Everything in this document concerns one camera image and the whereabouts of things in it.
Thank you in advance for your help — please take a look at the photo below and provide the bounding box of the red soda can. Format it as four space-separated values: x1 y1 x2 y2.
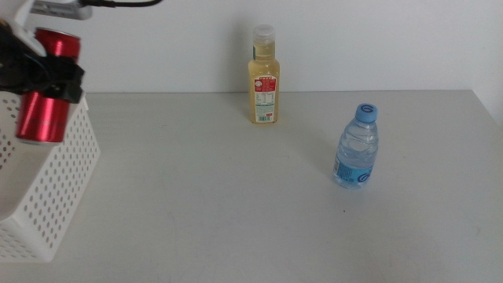
15 27 83 145

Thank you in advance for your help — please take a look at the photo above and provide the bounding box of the yellow juice bottle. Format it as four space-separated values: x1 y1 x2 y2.
247 24 281 126

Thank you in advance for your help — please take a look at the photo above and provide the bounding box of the clear water bottle blue cap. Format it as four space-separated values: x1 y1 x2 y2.
332 102 380 190

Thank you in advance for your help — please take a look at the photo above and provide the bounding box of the white perforated plastic basket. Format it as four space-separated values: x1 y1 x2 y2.
0 89 101 263

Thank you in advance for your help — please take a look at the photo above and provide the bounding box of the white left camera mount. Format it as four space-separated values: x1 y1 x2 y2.
7 0 49 57

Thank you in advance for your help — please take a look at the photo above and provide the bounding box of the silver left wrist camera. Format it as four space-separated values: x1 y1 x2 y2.
30 0 94 21

